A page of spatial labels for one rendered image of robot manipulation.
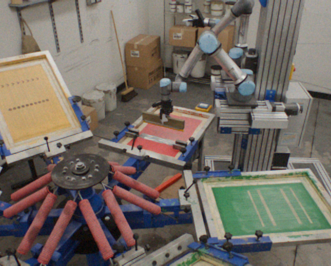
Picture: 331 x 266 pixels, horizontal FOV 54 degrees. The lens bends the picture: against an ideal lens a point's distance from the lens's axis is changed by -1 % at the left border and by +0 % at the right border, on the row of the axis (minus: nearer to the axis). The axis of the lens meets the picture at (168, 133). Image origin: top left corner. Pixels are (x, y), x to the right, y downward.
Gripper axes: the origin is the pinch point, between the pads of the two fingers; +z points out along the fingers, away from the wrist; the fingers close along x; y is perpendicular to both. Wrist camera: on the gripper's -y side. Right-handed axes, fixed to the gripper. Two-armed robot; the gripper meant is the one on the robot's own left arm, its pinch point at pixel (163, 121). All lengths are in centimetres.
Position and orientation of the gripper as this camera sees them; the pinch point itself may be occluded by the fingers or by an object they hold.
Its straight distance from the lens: 255.4
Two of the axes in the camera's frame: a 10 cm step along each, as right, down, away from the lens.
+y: 9.1, 2.2, -3.6
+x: 4.2, -4.8, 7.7
